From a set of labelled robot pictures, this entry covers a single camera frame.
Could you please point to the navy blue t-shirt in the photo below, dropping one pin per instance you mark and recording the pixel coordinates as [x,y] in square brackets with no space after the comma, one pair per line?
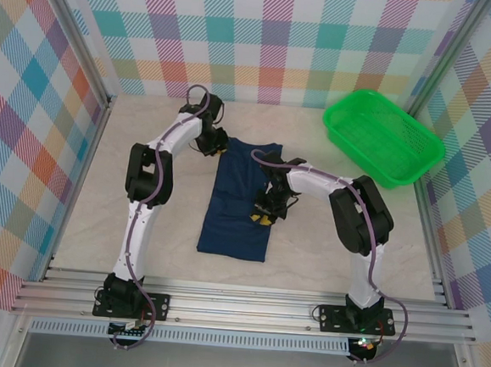
[233,233]

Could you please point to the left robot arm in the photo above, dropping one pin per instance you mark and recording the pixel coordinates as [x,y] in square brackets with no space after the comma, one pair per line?
[137,234]

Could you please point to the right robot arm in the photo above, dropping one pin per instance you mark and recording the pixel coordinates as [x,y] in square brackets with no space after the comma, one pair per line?
[362,218]

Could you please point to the green plastic basket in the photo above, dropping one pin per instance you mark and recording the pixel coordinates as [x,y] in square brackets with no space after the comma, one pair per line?
[360,129]

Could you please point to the small circuit board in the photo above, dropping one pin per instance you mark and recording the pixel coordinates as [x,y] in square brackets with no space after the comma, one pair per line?
[364,347]
[125,330]

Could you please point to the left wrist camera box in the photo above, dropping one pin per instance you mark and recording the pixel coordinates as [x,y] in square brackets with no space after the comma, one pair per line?
[212,106]

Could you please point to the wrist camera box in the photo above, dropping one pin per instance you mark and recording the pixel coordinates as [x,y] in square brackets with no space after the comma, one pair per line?
[212,106]
[274,160]

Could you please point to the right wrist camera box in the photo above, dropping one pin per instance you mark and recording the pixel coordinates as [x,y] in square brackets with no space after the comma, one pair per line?
[274,160]

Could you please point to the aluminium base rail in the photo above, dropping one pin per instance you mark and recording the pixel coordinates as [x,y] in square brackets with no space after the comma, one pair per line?
[239,310]

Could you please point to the aluminium frame post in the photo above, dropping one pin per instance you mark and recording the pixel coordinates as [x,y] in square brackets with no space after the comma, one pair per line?
[76,30]
[446,59]

